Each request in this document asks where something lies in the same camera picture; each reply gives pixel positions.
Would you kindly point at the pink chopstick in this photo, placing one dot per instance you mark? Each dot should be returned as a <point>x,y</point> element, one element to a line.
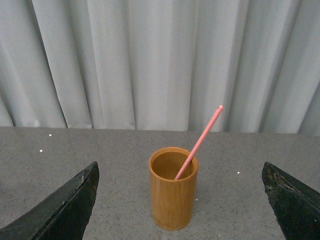
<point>200,140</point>

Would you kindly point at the white curtain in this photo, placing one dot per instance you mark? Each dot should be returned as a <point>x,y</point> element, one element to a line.
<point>161,64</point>

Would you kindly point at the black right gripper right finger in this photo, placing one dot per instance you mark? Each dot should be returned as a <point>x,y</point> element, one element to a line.
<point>295,204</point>

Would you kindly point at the bamboo chopstick holder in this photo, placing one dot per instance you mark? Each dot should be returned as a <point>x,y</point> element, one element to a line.
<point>172,200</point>

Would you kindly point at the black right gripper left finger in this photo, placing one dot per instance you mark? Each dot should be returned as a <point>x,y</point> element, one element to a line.
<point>63,215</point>

